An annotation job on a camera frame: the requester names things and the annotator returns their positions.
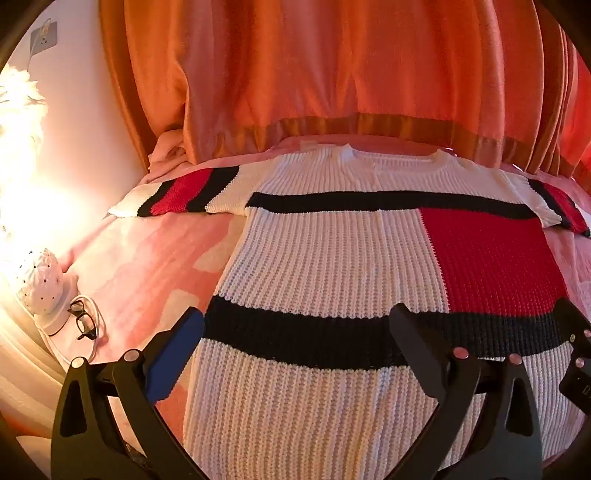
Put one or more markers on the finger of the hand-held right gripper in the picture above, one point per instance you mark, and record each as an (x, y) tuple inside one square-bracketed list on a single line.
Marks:
[(571, 318)]

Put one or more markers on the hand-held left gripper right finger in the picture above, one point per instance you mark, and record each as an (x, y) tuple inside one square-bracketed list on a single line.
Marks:
[(415, 341)]

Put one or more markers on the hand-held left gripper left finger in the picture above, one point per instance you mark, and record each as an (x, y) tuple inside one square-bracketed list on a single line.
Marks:
[(176, 357)]

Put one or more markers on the white red black knit sweater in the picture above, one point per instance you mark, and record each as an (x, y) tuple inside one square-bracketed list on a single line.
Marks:
[(332, 258)]

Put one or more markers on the pink patterned blanket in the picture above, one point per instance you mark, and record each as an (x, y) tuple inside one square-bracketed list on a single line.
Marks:
[(152, 267)]

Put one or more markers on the black eyeglasses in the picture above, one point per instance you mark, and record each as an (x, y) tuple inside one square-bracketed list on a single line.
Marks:
[(83, 321)]

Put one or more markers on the white bedside table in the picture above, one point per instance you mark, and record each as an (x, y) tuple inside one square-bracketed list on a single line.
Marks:
[(60, 346)]

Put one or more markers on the white dotted table lamp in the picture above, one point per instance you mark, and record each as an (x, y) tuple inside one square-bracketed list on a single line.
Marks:
[(39, 277)]

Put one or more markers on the white feathery lamp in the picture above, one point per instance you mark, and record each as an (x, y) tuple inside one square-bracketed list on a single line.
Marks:
[(18, 138)]

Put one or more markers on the orange curtain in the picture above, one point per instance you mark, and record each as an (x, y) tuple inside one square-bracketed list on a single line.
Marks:
[(323, 69)]

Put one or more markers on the wall outlet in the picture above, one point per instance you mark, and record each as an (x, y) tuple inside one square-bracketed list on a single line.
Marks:
[(44, 34)]

